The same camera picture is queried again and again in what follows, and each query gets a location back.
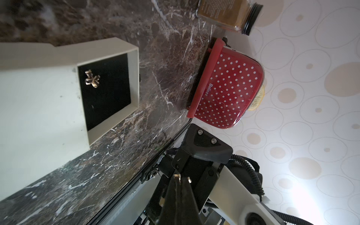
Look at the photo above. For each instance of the gold stud earring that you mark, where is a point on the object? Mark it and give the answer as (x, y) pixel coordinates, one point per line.
(91, 79)

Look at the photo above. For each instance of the brown spice bottle black cap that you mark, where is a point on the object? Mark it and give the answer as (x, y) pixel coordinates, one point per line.
(233, 15)

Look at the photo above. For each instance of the pale bread slice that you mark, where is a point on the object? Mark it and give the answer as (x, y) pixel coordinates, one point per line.
(257, 100)

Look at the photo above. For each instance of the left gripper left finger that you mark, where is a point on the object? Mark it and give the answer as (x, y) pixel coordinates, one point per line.
(171, 210)

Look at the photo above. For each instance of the red perforated rack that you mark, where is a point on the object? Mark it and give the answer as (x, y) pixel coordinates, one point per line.
(228, 86)

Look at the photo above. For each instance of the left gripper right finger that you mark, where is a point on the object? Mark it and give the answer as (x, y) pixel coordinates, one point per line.
(189, 208)

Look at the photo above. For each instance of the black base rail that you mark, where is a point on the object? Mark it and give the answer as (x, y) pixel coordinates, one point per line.
(130, 202)

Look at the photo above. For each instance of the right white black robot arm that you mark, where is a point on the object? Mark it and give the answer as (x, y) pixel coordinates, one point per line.
(204, 173)

